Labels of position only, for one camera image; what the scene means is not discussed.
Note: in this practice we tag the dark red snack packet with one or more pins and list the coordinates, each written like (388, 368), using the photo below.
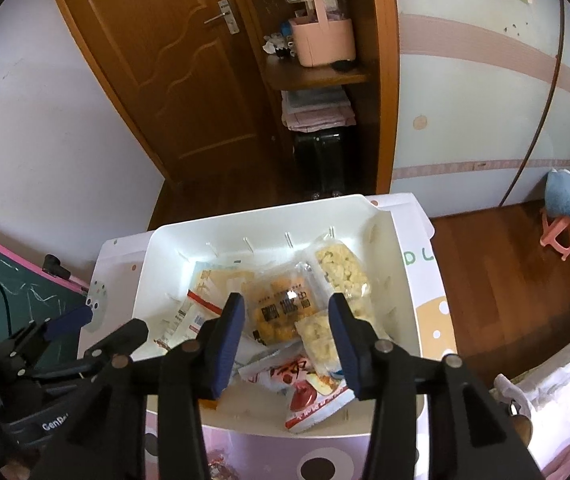
(221, 466)

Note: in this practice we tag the black suitcase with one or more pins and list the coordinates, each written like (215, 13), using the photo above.
(322, 165)

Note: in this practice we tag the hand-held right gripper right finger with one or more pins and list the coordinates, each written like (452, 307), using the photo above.
(347, 350)

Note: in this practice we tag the black chalkboard knob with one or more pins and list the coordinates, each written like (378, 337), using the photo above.
(55, 265)

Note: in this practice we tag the red white snack packet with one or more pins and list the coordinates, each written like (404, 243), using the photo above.
(310, 395)

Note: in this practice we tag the wooden door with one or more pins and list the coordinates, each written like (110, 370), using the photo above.
(165, 70)

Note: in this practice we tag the small black white figurines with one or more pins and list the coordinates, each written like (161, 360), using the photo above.
(280, 45)

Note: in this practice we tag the yellow puff snack packet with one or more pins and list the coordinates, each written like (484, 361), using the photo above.
(280, 305)

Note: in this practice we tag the white blue-print snack packet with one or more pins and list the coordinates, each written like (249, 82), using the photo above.
(185, 325)

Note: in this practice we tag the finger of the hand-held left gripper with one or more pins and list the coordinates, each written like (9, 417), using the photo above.
(125, 337)
(70, 322)

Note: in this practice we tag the wooden shelf unit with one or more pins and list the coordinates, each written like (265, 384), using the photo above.
(380, 75)

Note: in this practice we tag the pale popcorn snack packet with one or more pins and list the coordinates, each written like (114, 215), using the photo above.
(340, 270)

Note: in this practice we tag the orange white snack packet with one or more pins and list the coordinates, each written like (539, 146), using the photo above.
(225, 280)

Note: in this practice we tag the stack of folded cloths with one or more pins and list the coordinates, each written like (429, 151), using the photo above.
(317, 110)

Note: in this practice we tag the plain white snack packet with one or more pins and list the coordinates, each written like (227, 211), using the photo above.
(260, 362)

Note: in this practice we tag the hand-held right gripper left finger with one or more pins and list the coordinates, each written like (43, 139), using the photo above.
(225, 350)

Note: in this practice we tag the white plastic storage bin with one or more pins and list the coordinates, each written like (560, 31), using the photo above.
(265, 232)

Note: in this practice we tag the dark curved pole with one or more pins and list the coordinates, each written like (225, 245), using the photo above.
(555, 70)

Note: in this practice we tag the pink stool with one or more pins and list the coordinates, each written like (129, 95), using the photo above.
(557, 237)

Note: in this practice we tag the green chalkboard with pink frame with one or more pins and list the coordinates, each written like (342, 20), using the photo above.
(20, 285)

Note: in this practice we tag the clear pale chips packet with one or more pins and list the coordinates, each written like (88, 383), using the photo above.
(317, 342)

